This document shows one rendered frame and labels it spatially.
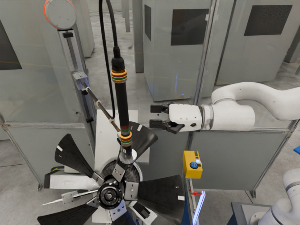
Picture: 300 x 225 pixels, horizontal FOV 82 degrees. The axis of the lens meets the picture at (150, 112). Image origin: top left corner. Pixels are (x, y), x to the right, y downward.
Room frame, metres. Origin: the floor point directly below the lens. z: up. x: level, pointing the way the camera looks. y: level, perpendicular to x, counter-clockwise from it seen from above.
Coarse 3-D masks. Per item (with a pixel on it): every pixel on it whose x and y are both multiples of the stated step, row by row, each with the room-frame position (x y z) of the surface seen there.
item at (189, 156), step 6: (186, 156) 0.78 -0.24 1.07; (192, 156) 0.78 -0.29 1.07; (198, 156) 0.78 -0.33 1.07; (186, 162) 0.72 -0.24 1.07; (198, 162) 0.72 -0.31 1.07; (186, 168) 0.68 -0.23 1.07; (192, 168) 0.68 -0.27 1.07; (198, 168) 0.68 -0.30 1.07; (186, 174) 0.67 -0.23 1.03; (192, 174) 0.67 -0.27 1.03; (198, 174) 0.67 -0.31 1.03
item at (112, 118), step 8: (112, 16) 0.47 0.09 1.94; (112, 24) 0.46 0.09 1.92; (104, 32) 0.54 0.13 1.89; (112, 32) 0.46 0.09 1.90; (104, 40) 0.54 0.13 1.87; (104, 48) 0.53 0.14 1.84; (88, 88) 0.85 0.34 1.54; (112, 96) 0.54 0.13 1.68; (96, 104) 0.71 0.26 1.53; (112, 104) 0.54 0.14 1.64; (112, 112) 0.54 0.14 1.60; (112, 120) 0.58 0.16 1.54
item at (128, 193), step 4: (128, 184) 0.50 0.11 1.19; (132, 184) 0.50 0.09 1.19; (136, 184) 0.50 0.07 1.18; (128, 188) 0.48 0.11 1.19; (136, 188) 0.48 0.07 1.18; (128, 192) 0.46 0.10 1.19; (132, 192) 0.46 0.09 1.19; (136, 192) 0.46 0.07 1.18; (124, 196) 0.43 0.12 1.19; (128, 196) 0.44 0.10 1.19; (132, 196) 0.44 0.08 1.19; (136, 196) 0.44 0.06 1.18
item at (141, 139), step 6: (138, 126) 0.67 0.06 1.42; (144, 126) 0.66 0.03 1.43; (132, 132) 0.66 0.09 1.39; (138, 132) 0.65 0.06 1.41; (144, 132) 0.64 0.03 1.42; (150, 132) 0.63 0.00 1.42; (132, 138) 0.63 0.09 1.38; (138, 138) 0.62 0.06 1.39; (144, 138) 0.61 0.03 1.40; (150, 138) 0.60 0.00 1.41; (156, 138) 0.59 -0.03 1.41; (132, 144) 0.60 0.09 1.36; (138, 144) 0.59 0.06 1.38; (144, 144) 0.58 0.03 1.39; (150, 144) 0.58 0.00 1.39; (120, 150) 0.62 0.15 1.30; (138, 150) 0.57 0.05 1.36; (144, 150) 0.56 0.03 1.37; (138, 156) 0.54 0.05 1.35; (120, 162) 0.56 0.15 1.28; (126, 168) 0.51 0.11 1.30
